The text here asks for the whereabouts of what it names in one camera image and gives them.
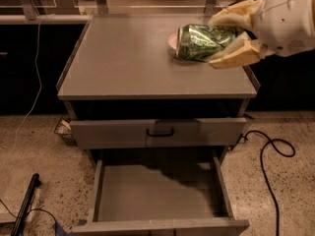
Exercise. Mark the black bar on floor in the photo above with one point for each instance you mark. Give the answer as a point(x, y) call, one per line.
point(34, 183)

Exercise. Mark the open grey middle drawer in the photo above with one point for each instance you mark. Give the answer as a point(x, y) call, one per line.
point(188, 198)

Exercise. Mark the grey top drawer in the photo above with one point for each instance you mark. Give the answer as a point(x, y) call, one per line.
point(132, 133)

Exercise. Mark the crushed green soda can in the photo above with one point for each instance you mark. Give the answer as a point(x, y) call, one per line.
point(199, 42)

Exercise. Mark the white paper bowl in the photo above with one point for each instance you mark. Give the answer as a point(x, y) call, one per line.
point(174, 46)

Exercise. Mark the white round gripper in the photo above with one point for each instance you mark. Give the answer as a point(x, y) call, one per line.
point(284, 24)

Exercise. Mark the grey drawer cabinet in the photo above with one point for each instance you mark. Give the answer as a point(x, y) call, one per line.
point(121, 70)

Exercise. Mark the wire basket on floor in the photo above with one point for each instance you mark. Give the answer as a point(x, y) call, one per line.
point(64, 132)

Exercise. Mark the white horizontal rail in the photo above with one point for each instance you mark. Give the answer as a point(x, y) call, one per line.
point(83, 19)

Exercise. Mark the black drawer handle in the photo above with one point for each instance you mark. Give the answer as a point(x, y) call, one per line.
point(170, 133)

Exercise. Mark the blue tape on floor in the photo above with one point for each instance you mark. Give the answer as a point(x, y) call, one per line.
point(60, 231)

